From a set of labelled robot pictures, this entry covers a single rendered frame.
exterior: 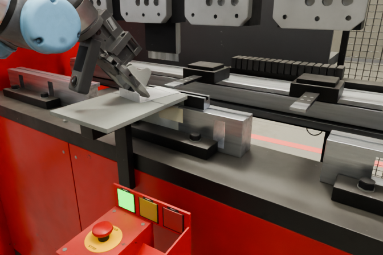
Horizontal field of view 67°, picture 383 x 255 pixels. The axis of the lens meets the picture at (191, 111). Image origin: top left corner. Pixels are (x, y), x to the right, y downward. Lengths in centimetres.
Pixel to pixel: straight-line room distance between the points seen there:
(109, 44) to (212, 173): 35
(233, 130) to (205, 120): 8
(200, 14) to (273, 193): 40
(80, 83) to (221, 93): 50
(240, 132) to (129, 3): 42
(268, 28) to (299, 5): 60
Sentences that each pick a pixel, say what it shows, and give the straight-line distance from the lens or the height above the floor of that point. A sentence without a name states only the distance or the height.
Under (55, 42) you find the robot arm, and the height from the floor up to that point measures 117.
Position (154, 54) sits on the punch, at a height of 109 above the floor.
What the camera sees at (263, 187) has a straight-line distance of 61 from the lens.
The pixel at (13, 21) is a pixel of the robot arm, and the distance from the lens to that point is 42.
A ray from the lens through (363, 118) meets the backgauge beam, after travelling 87.
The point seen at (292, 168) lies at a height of 87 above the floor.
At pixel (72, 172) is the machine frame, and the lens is 99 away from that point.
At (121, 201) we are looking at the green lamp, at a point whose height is 80.
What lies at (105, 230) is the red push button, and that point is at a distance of 62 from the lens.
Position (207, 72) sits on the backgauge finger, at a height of 102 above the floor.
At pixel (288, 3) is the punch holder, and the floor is 122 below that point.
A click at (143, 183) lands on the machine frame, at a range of 75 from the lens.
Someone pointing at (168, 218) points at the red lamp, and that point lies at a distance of 62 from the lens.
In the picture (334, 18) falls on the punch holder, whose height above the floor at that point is 119.
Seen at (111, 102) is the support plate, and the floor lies 100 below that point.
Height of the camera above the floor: 121
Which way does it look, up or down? 20 degrees down
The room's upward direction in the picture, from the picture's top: straight up
